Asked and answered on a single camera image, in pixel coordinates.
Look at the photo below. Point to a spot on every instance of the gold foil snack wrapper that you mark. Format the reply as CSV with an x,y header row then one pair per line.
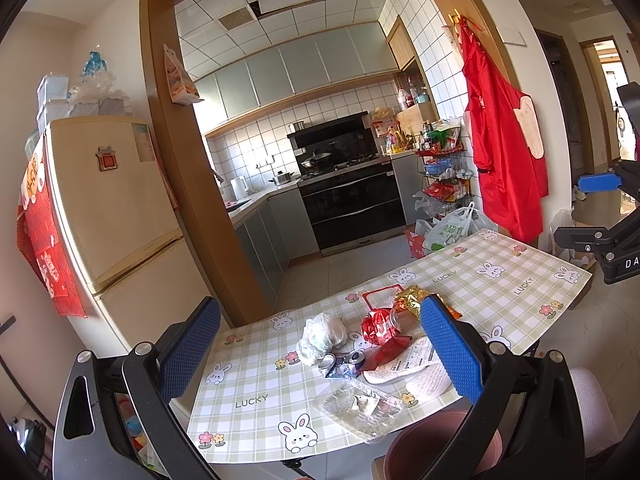
x,y
410,300

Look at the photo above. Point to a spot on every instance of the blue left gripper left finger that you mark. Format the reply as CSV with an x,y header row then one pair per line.
x,y
184,345

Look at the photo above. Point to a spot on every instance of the grey upper kitchen cabinets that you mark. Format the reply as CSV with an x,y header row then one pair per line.
x,y
295,67

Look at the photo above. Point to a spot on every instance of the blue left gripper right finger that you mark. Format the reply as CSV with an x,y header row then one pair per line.
x,y
461,358

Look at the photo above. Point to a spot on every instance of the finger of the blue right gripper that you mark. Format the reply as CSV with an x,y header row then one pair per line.
x,y
596,183

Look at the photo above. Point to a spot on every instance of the white green shopping bag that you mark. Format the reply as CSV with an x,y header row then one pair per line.
x,y
455,226

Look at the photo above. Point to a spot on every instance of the grey lower kitchen cabinets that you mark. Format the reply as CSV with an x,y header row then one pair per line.
x,y
273,229

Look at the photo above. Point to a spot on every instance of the checked bunny tablecloth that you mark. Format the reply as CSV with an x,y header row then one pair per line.
x,y
254,401

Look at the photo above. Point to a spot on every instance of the beige two-door refrigerator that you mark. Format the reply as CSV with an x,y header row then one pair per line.
x,y
133,269

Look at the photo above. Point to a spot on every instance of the steel pot on counter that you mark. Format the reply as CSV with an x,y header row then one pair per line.
x,y
282,178

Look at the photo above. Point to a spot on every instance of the black oven stove unit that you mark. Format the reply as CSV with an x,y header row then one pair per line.
x,y
353,206

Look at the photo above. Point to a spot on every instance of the grey kitchen cabinets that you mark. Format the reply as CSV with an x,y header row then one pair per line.
x,y
273,229
295,67

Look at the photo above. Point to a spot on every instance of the pink trash bin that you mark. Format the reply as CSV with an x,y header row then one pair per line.
x,y
416,448

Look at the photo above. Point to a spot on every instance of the red apron on hook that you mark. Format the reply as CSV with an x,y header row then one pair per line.
x,y
506,141

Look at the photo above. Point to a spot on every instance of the blue white crumpled wrapper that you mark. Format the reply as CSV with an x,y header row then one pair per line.
x,y
346,365

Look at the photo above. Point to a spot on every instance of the clear plastic food tray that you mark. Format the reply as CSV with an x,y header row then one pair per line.
x,y
366,412

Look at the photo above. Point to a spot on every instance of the white foam net sleeve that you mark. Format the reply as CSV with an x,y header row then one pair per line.
x,y
427,385

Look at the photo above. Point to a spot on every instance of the black range hood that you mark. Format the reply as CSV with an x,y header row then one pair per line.
x,y
340,141

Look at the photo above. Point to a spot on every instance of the dark red plastic wrapper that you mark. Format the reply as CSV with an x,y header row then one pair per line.
x,y
387,352

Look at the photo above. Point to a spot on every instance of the white plastic bag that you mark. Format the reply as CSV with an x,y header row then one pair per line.
x,y
321,334

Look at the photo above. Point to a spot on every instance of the white insole with label card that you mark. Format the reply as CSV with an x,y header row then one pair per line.
x,y
417,357

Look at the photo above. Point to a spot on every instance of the red cloth on fridge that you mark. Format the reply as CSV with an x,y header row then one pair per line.
x,y
38,237

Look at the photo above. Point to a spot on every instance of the white electric kettle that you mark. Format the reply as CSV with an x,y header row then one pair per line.
x,y
240,188

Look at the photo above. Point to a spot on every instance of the wire rack with snacks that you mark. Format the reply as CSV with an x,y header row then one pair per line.
x,y
446,175

